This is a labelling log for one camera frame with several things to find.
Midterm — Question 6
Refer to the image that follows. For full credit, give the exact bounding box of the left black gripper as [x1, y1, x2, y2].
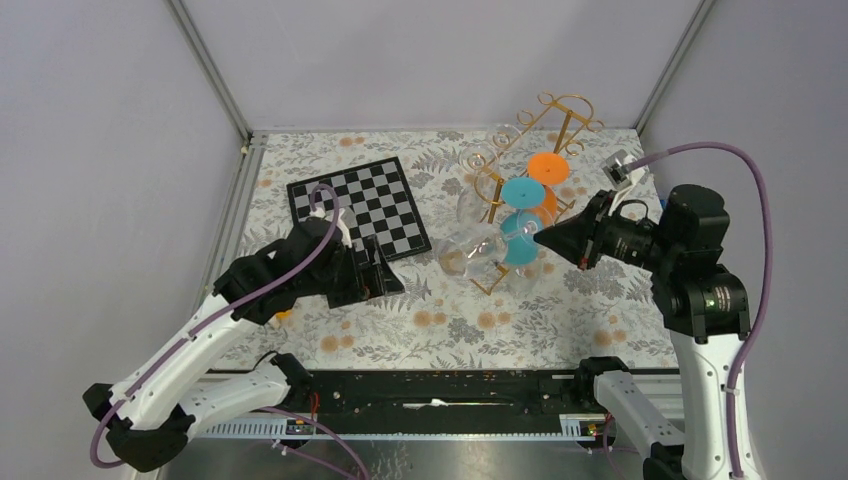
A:
[300, 235, 404, 308]

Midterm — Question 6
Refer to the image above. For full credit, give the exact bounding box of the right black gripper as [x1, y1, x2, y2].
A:
[534, 188, 678, 271]

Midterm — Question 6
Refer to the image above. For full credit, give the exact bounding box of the teal wine glass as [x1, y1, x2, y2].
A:
[500, 177, 545, 266]

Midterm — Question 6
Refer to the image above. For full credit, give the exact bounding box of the orange wine glass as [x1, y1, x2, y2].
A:
[527, 152, 571, 226]

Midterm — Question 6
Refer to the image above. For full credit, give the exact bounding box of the short clear glass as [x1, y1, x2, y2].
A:
[435, 222, 539, 279]

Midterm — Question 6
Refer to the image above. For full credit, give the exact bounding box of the clear champagne flute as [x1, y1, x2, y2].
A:
[456, 144, 500, 224]

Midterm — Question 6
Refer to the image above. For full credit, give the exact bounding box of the round clear wine glass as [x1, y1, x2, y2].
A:
[505, 263, 543, 295]

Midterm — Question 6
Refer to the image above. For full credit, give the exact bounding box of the tall clear flute glass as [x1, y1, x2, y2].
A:
[485, 123, 523, 154]

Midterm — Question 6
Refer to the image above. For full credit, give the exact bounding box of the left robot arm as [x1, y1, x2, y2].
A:
[83, 218, 404, 472]

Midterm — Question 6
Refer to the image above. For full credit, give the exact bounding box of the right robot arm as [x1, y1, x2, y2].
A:
[534, 184, 759, 479]

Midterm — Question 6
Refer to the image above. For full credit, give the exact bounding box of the black white chessboard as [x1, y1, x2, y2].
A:
[286, 157, 432, 264]

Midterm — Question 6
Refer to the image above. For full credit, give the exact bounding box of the floral table mat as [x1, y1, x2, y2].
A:
[217, 130, 676, 370]

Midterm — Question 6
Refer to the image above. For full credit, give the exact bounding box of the gold wire glass rack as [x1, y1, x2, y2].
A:
[434, 92, 604, 295]

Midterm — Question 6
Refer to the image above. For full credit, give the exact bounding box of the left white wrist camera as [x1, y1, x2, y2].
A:
[307, 207, 353, 248]

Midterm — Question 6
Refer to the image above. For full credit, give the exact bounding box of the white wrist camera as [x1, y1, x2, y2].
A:
[307, 207, 353, 248]
[603, 150, 647, 210]

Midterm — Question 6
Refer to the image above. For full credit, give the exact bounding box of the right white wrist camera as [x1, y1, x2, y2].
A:
[603, 150, 647, 210]

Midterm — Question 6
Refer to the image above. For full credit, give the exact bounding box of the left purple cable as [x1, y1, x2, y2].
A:
[89, 183, 342, 470]

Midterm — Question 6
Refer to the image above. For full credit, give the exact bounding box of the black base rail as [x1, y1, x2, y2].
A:
[277, 369, 610, 437]

